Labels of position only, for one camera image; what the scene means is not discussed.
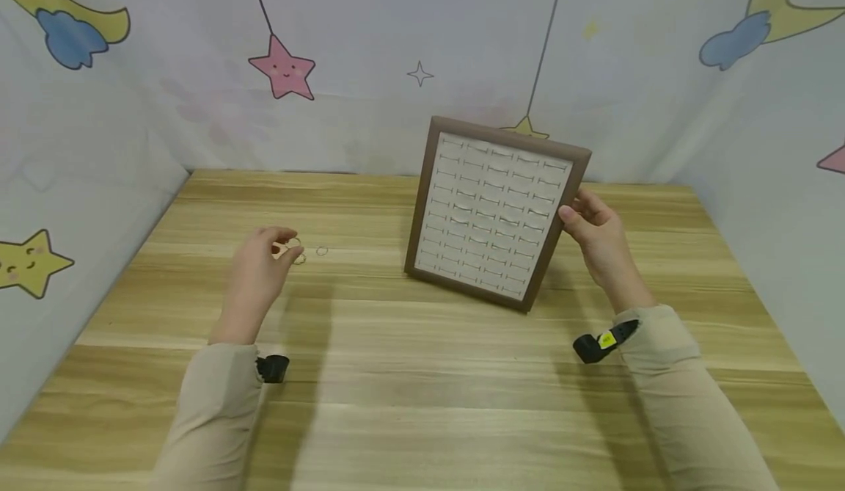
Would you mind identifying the person's left hand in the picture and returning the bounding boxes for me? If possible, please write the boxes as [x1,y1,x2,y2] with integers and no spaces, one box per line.
[208,226,300,346]

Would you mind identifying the person's right hand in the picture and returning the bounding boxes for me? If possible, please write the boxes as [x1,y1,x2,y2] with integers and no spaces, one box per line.
[557,188,659,315]

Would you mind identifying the brown framed ring display tray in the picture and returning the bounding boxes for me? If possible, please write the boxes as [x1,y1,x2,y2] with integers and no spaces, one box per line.
[403,114,593,313]

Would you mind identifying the person's left forearm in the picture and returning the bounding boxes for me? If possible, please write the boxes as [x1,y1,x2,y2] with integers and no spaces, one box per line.
[147,341,266,491]

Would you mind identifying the person's right forearm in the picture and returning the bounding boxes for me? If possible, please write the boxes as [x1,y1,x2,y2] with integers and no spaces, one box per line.
[610,303,784,491]

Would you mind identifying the black wrist band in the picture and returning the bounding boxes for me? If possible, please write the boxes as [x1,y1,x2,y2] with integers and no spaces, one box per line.
[571,319,640,365]
[255,354,290,385]

